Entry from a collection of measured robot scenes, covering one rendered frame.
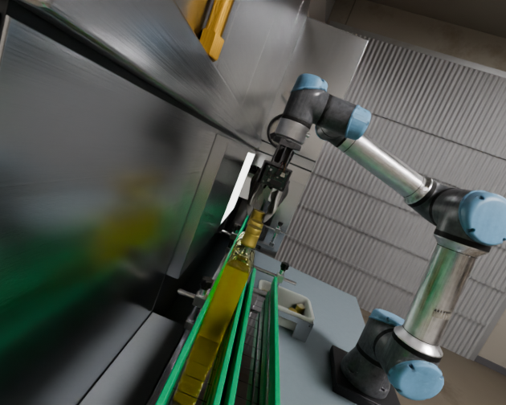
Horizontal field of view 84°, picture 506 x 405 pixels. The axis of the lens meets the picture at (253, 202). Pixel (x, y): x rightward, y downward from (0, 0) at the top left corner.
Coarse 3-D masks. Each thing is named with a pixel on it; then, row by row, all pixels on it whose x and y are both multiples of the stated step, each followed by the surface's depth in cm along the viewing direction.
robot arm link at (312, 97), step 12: (300, 84) 63; (312, 84) 62; (324, 84) 63; (300, 96) 63; (312, 96) 63; (324, 96) 63; (288, 108) 64; (300, 108) 63; (312, 108) 63; (300, 120) 64; (312, 120) 65
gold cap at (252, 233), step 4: (248, 224) 62; (252, 224) 63; (248, 228) 61; (252, 228) 60; (256, 228) 61; (260, 228) 62; (248, 232) 61; (252, 232) 60; (256, 232) 61; (260, 232) 61; (244, 236) 61; (248, 236) 61; (252, 236) 61; (256, 236) 61; (244, 240) 61; (248, 240) 61; (252, 240) 61; (256, 240) 61; (244, 244) 61; (248, 244) 61; (252, 244) 61
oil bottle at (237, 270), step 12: (228, 264) 61; (240, 264) 61; (228, 276) 61; (240, 276) 61; (216, 288) 63; (228, 288) 62; (240, 288) 62; (216, 300) 62; (228, 300) 62; (216, 312) 63; (228, 312) 63; (204, 324) 64; (216, 324) 63; (228, 324) 64; (204, 336) 64; (216, 336) 64
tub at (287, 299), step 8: (264, 280) 116; (264, 288) 116; (280, 288) 116; (280, 296) 116; (288, 296) 116; (296, 296) 115; (280, 304) 116; (288, 304) 116; (296, 304) 116; (304, 304) 115; (288, 312) 100; (304, 312) 111; (312, 312) 106; (312, 320) 100
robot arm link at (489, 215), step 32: (448, 192) 72; (480, 192) 64; (448, 224) 66; (480, 224) 61; (448, 256) 66; (448, 288) 66; (416, 320) 70; (448, 320) 68; (384, 352) 75; (416, 352) 68; (416, 384) 67
